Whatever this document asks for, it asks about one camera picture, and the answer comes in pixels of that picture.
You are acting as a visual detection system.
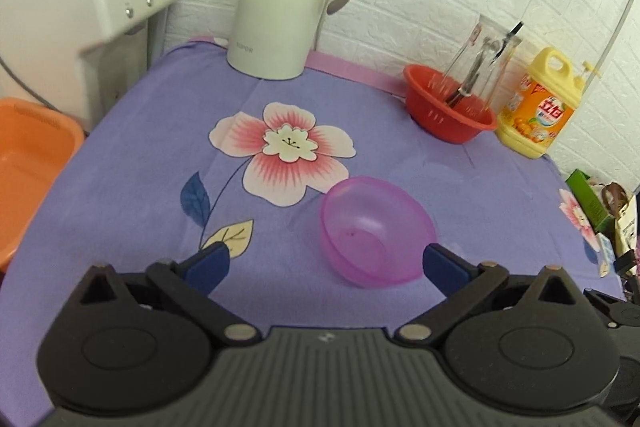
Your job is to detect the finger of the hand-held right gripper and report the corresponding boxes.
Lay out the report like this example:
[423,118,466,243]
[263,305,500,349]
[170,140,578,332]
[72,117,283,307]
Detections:
[582,287,640,330]

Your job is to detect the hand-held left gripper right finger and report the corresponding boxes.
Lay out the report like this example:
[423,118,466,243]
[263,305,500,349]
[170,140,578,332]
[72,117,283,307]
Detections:
[395,243,596,343]

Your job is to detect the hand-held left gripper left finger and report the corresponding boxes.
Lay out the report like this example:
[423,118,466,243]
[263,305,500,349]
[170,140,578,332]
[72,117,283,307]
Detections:
[75,241,262,343]

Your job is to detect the pink plastic bowl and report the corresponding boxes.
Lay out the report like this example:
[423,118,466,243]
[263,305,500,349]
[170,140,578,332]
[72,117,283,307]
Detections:
[320,176,438,290]

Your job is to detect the pale blue box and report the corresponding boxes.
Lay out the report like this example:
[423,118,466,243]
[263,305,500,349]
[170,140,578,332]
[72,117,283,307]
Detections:
[597,234,616,278]

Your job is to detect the purple floral tablecloth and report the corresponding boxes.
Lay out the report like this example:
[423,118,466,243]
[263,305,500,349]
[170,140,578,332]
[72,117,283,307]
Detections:
[0,36,626,427]

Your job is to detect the white printed tote bag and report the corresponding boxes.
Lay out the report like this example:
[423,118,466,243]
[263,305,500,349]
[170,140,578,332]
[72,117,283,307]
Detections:
[600,184,640,258]

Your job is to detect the green box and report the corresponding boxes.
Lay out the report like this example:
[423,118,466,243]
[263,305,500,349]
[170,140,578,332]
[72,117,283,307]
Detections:
[566,169,616,233]

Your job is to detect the red plastic colander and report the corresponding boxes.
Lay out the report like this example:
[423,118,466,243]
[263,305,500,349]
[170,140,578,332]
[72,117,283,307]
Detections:
[403,64,498,145]

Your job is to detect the yellow detergent bottle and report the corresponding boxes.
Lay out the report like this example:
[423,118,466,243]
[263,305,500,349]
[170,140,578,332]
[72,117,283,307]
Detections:
[496,47,601,159]

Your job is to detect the orange plastic basin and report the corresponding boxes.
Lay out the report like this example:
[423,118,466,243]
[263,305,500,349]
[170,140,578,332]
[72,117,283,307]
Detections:
[0,98,86,273]

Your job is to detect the glass jar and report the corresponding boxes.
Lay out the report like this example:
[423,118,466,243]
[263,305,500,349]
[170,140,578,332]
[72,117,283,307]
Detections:
[440,13,523,110]

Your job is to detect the black brush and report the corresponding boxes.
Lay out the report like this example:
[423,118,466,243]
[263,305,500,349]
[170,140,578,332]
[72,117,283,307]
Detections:
[447,21,524,108]

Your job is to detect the white wall cable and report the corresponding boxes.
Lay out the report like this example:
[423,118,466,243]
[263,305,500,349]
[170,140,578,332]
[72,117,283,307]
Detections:
[597,0,640,78]

